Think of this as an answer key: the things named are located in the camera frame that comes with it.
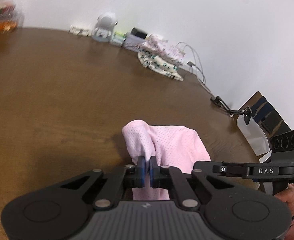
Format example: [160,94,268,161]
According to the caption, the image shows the white power strip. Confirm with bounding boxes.
[69,25,92,37]

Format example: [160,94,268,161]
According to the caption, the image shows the white astronaut figurine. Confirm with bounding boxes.
[92,12,118,42]

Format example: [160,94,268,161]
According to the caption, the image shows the black phone clamp stand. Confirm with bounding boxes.
[210,95,253,126]

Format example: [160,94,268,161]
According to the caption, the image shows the white charging cables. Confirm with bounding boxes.
[175,42,215,93]

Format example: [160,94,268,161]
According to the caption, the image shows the person's right hand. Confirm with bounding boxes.
[274,183,294,221]

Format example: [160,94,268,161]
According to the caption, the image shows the blue pink mesh garment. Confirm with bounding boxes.
[121,119,212,201]

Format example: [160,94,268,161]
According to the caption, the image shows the floral patterned folded cloth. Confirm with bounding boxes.
[137,50,184,81]

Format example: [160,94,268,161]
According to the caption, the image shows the pink dotted folded cloth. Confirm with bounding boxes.
[140,34,184,65]

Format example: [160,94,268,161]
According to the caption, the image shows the black small box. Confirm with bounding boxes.
[130,27,148,39]

